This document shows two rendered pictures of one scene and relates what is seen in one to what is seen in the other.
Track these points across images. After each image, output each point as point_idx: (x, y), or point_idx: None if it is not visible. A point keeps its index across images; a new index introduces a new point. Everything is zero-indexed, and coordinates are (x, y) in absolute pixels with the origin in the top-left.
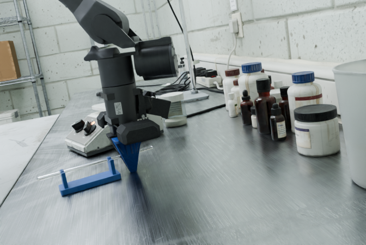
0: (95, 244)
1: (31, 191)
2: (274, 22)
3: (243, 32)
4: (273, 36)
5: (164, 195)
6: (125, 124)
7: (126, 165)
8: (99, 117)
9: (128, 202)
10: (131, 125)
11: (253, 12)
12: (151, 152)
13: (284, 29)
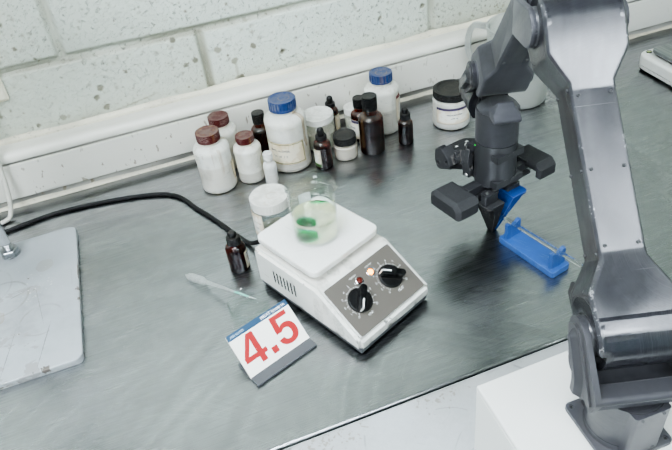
0: (651, 206)
1: (557, 310)
2: (159, 43)
3: (7, 89)
4: (156, 65)
5: (556, 190)
6: (538, 159)
7: (493, 227)
8: (469, 205)
9: (575, 209)
10: (544, 153)
11: (54, 41)
12: (421, 231)
13: (195, 46)
